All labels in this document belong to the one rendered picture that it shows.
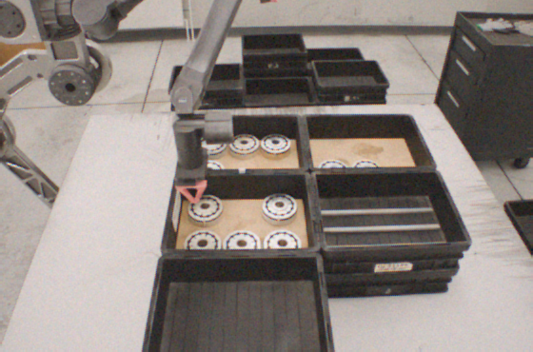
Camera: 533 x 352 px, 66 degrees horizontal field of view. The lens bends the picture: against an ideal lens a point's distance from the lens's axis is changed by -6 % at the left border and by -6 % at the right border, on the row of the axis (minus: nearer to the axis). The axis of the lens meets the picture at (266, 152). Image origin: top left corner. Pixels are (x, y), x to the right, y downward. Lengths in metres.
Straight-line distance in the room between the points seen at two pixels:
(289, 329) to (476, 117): 1.88
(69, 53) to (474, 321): 1.40
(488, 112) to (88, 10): 2.19
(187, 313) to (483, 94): 1.98
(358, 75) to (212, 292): 1.88
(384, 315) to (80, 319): 0.85
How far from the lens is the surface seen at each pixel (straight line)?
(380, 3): 4.49
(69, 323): 1.36
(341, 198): 1.39
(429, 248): 1.18
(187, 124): 0.93
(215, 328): 1.11
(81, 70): 1.40
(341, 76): 2.71
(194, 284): 1.18
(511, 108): 2.75
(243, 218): 1.31
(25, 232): 2.69
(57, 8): 1.07
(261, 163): 1.49
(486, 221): 1.65
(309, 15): 4.37
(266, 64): 2.74
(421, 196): 1.46
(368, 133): 1.63
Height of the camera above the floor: 1.80
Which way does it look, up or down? 39 degrees down
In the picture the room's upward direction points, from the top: straight up
